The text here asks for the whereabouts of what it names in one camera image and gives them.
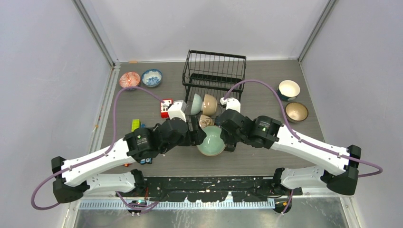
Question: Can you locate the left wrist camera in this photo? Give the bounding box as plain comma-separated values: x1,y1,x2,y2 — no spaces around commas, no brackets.
168,100,187,122

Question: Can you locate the white blue floral bowl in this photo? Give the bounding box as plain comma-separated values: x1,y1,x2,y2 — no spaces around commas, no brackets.
141,69,163,87

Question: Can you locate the blue owl toy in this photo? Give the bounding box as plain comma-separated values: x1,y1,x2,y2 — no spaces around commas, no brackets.
139,158,153,165

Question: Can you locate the blue zigzag pattern bowl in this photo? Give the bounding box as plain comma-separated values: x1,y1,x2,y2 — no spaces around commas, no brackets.
118,72,141,91

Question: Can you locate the beige plain bowl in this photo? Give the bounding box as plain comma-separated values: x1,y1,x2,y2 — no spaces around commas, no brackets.
202,94,218,116

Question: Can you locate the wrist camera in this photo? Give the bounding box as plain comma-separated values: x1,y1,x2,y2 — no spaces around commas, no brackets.
168,100,187,122
220,97,241,113

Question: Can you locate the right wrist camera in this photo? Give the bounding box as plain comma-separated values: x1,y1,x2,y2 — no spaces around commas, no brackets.
220,97,241,113

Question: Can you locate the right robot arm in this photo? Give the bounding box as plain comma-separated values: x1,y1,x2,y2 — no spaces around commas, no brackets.
216,109,361,196

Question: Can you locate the brown striped bowl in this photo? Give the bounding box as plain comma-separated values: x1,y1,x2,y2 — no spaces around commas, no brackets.
285,102,309,123

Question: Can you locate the beige bowl with bird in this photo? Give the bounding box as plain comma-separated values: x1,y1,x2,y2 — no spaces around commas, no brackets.
199,114,214,129

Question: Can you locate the green white toy car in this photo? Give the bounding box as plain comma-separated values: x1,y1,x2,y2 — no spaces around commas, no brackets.
131,119,141,132

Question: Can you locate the red white toy block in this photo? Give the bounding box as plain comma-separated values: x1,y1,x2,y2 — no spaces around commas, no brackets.
160,98,173,118

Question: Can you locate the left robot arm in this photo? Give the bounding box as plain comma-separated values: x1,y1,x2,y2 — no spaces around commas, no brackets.
51,118,206,203

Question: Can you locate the teal white dotted bowl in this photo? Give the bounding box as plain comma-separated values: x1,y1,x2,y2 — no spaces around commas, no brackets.
277,80,300,102

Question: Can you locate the light teal ribbed bowl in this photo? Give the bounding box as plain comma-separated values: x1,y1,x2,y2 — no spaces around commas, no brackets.
190,94,203,115

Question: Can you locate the black wire dish rack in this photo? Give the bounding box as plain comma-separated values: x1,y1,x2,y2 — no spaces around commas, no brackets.
182,50,247,127

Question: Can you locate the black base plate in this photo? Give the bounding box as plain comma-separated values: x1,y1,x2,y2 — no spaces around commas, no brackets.
134,176,291,202

